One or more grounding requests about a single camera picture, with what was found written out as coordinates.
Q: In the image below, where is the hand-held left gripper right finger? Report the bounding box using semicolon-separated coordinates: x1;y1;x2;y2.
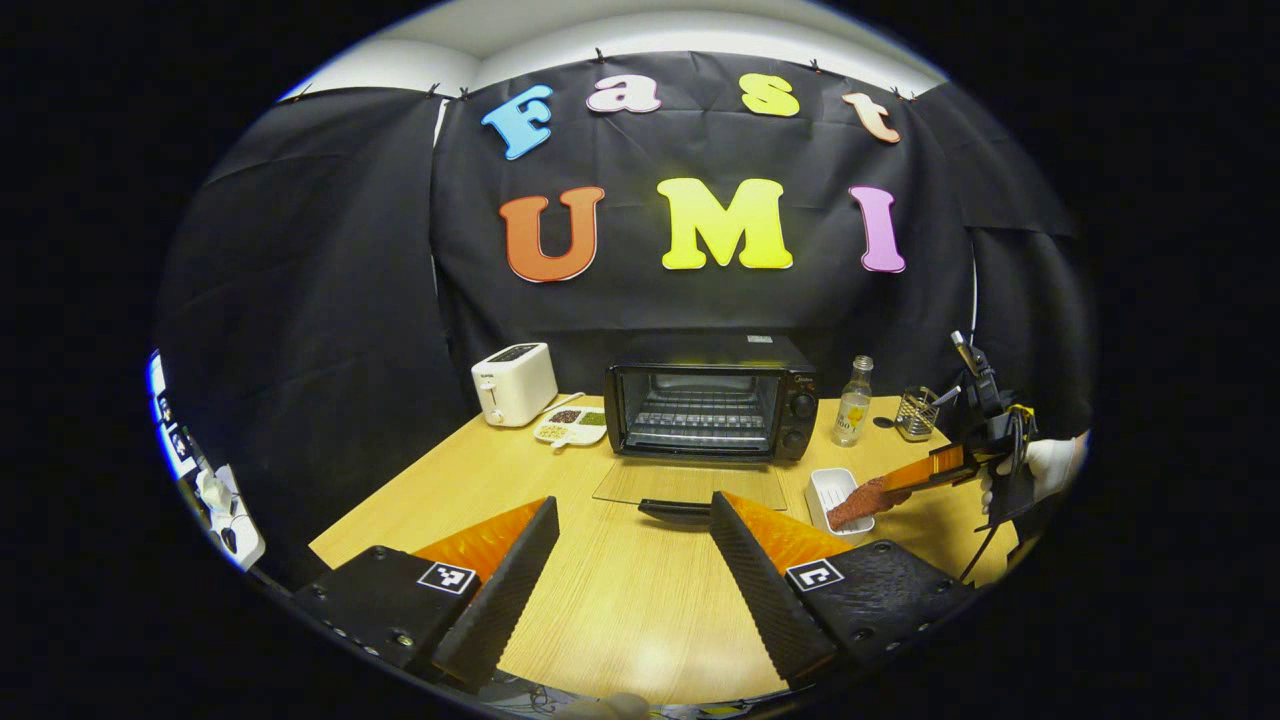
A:
708;490;979;691

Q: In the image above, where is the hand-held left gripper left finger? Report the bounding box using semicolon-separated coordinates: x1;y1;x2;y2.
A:
292;496;561;689

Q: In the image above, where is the brown meat slice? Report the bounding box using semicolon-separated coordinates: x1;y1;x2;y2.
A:
826;477;913;531

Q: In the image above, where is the black electric oven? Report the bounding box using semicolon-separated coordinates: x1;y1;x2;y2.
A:
592;335;821;526

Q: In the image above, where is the clear glass bottle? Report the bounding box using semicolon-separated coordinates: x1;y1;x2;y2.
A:
833;355;874;448

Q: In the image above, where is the white rectangular dish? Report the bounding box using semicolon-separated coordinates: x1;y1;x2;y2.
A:
805;467;863;537

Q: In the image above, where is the white divided snack plate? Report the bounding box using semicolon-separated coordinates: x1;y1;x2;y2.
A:
532;405;609;449

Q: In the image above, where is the white toaster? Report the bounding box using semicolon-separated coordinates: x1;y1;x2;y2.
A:
471;342;559;429

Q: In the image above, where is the white side desk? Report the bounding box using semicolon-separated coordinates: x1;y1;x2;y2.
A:
180;463;267;573

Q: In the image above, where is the wire mesh utensil holder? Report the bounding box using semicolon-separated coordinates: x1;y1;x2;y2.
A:
895;385;941;443

